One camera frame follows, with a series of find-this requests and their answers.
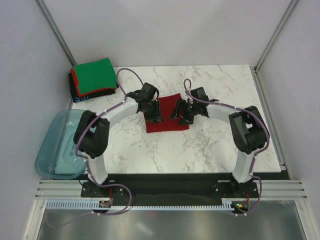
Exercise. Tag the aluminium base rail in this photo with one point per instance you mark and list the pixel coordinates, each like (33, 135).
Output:
(270, 190)

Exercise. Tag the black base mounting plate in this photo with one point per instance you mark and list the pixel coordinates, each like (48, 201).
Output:
(159, 189)

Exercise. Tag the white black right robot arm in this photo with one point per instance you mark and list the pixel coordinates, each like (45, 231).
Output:
(249, 132)

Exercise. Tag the white slotted cable duct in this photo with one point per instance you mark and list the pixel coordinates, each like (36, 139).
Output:
(99, 205)

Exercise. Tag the right aluminium frame post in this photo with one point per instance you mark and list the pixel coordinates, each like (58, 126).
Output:
(276, 33)

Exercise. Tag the folded green t shirt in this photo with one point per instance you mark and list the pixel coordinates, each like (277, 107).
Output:
(95, 75)

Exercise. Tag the dark red t shirt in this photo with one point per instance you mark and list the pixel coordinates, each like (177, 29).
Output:
(167, 105)

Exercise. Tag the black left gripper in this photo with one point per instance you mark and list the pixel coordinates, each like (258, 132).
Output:
(156, 115)

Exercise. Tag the clear blue plastic bin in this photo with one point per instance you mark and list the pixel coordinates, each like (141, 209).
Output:
(56, 158)

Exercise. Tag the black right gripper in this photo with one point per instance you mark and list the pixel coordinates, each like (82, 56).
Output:
(186, 119)

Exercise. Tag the aluminium frame post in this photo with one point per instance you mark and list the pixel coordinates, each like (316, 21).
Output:
(276, 33)
(55, 30)

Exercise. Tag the left aluminium frame post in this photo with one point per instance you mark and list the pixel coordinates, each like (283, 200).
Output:
(55, 30)

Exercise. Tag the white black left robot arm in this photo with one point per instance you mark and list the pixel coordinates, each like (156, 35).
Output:
(93, 130)

